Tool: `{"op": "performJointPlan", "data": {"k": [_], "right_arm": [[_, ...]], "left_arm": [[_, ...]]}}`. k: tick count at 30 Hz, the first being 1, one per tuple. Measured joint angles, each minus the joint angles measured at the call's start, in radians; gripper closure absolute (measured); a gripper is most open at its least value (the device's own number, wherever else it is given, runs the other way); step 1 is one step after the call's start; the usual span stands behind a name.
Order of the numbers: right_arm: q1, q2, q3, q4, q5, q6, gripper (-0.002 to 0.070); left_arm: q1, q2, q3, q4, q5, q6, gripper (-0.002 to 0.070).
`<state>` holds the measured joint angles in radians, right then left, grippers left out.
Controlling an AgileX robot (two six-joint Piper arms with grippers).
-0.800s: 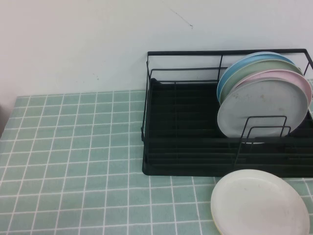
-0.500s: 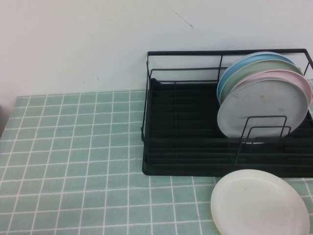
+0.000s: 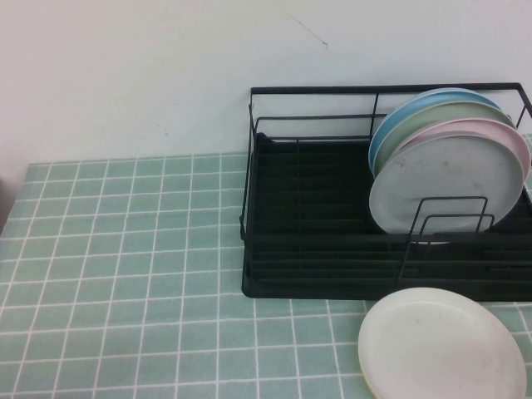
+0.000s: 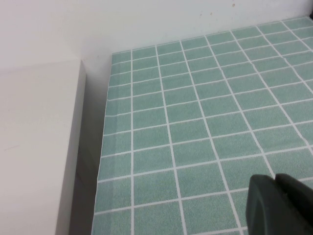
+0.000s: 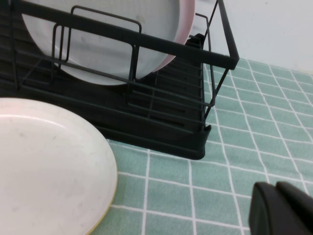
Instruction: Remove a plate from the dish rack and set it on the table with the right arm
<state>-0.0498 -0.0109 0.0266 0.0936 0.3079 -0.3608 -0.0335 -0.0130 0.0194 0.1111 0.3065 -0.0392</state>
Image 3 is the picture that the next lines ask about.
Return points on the grey round plate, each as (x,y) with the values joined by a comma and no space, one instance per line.
(436,174)

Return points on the blue round plate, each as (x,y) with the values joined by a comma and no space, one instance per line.
(397,114)

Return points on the green round plate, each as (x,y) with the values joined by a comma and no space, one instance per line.
(436,116)

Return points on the white round plate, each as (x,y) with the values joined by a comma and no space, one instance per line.
(436,345)

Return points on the pink round plate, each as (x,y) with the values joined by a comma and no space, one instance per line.
(500,126)

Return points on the black plastic drain tray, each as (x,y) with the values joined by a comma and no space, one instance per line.
(291,293)

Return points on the green checked tablecloth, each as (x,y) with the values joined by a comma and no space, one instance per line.
(124,270)

